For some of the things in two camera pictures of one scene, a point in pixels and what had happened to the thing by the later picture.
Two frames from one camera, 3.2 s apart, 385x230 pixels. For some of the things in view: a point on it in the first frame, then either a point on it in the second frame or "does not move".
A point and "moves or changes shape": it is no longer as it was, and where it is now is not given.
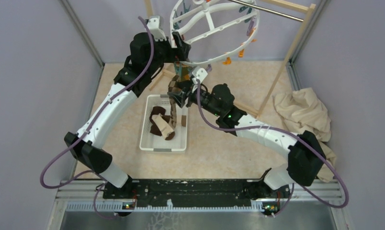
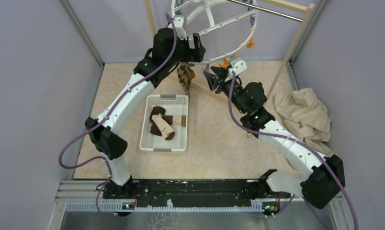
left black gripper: (179, 53) → (194, 54)
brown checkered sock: (174, 86) → (184, 71)
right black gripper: (180, 97) → (213, 79)
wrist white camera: (153, 24) → (178, 21)
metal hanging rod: (268, 10) does not move
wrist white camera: (199, 73) → (237, 65)
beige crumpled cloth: (302, 111) does not move
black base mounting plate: (148, 191) does not move
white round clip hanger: (190, 61) moves or changes shape
